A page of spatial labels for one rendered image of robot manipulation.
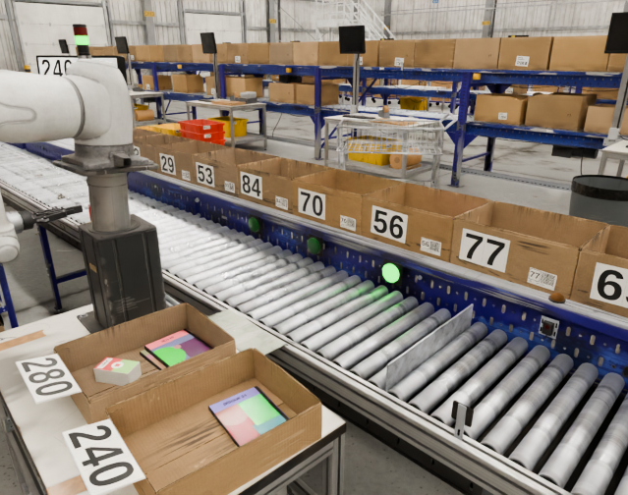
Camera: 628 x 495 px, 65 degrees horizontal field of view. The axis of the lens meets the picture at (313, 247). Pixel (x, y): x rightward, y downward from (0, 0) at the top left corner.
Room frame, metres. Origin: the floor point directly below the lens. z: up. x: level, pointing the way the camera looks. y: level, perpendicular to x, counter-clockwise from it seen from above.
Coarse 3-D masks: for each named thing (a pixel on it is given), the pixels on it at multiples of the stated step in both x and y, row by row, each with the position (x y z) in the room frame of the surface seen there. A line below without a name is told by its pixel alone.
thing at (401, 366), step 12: (468, 312) 1.37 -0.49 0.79; (444, 324) 1.27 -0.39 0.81; (456, 324) 1.32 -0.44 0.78; (468, 324) 1.38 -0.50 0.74; (432, 336) 1.22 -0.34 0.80; (444, 336) 1.27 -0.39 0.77; (456, 336) 1.33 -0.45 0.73; (420, 348) 1.17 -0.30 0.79; (432, 348) 1.22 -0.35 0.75; (396, 360) 1.09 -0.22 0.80; (408, 360) 1.13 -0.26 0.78; (420, 360) 1.18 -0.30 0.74; (396, 372) 1.09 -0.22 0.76; (408, 372) 1.13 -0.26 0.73
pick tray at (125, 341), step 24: (168, 312) 1.29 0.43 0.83; (192, 312) 1.30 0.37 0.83; (96, 336) 1.15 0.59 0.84; (120, 336) 1.19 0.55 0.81; (144, 336) 1.24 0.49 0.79; (216, 336) 1.20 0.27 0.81; (72, 360) 1.10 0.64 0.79; (96, 360) 1.15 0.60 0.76; (144, 360) 1.15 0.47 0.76; (192, 360) 1.04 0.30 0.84; (216, 360) 1.08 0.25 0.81; (96, 384) 1.05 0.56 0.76; (144, 384) 0.95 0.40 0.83; (96, 408) 0.88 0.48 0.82
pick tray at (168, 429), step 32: (256, 352) 1.07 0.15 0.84; (160, 384) 0.93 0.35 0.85; (192, 384) 0.97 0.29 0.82; (224, 384) 1.03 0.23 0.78; (256, 384) 1.05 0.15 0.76; (288, 384) 0.97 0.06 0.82; (128, 416) 0.87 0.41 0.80; (160, 416) 0.92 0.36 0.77; (192, 416) 0.93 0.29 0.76; (288, 416) 0.93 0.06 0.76; (320, 416) 0.87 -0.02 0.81; (128, 448) 0.73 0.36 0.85; (160, 448) 0.83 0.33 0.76; (192, 448) 0.83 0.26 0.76; (224, 448) 0.83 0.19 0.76; (256, 448) 0.76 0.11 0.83; (288, 448) 0.81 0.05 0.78; (160, 480) 0.74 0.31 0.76; (192, 480) 0.67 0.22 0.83; (224, 480) 0.71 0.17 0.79
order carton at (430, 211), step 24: (384, 192) 1.92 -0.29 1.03; (408, 192) 2.01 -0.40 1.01; (432, 192) 1.93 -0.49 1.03; (456, 192) 1.86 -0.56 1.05; (408, 216) 1.67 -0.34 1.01; (432, 216) 1.60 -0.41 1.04; (456, 216) 1.56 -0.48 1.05; (384, 240) 1.74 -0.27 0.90; (408, 240) 1.67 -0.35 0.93; (432, 240) 1.60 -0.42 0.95
